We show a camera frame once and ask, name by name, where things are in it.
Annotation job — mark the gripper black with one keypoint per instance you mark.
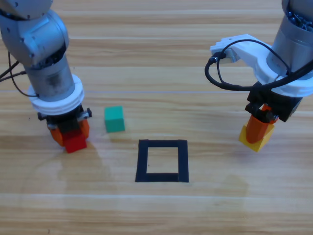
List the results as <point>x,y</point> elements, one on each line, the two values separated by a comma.
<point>69,122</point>
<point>283,106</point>

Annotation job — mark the red wooden cube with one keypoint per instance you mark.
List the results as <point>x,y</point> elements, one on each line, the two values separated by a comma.
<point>74,144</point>

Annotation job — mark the yellow wooden cube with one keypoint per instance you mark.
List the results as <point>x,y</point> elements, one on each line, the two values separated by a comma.
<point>265,141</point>

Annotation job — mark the green wooden cube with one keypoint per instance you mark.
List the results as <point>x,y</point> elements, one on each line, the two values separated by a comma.
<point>114,120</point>

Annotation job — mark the black tape rectangle outline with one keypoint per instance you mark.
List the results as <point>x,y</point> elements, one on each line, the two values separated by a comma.
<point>143,159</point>

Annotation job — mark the white wrist mount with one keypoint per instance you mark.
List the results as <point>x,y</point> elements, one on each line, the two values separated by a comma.
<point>247,52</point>
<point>56,105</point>

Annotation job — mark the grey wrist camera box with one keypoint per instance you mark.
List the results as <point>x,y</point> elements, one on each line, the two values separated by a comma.
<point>232,55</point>

